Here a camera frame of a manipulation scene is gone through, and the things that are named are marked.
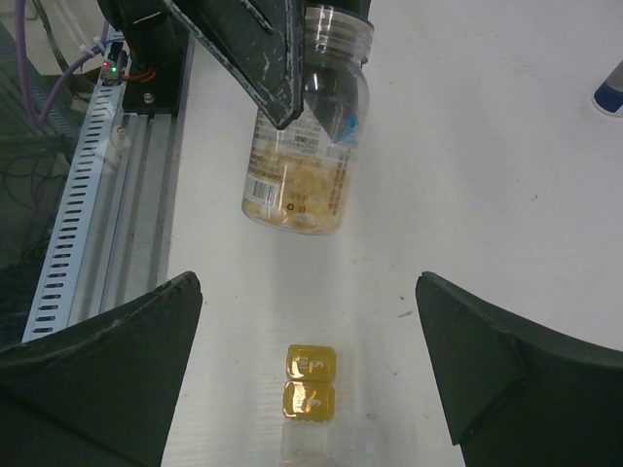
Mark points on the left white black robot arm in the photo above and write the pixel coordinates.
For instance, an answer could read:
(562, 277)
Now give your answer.
(149, 29)

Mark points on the aluminium mounting rail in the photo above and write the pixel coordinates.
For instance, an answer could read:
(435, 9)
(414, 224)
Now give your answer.
(138, 238)

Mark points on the white cap blue pill bottle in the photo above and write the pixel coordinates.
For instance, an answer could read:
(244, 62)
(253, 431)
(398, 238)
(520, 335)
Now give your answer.
(608, 97)

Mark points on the white slotted cable duct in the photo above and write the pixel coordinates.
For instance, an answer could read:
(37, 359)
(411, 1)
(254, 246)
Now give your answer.
(54, 295)

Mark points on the clear bottle yellow pills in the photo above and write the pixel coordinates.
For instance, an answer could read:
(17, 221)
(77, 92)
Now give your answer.
(298, 178)

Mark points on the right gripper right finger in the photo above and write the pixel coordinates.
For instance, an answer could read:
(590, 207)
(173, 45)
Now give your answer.
(515, 393)

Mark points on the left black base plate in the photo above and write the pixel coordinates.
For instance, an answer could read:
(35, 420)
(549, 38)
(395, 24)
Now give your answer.
(156, 90)

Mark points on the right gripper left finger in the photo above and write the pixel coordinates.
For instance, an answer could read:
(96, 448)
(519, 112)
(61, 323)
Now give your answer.
(102, 392)

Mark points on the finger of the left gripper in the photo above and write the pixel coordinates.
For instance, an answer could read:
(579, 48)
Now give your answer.
(261, 44)
(354, 12)

